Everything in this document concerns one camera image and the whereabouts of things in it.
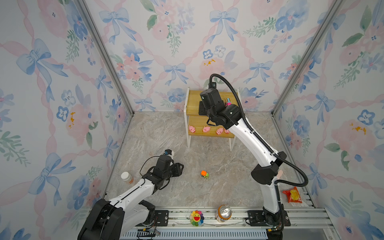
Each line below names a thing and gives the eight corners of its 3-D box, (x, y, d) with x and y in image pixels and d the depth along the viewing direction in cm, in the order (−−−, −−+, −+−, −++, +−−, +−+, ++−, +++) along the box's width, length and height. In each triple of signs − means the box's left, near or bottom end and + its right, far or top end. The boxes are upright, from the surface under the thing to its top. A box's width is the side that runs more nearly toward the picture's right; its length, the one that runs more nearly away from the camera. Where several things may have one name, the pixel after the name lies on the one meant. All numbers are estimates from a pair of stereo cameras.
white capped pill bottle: (124, 184, 87) (119, 179, 80) (127, 177, 89) (121, 171, 83) (133, 184, 87) (128, 179, 80) (135, 177, 89) (130, 171, 83)
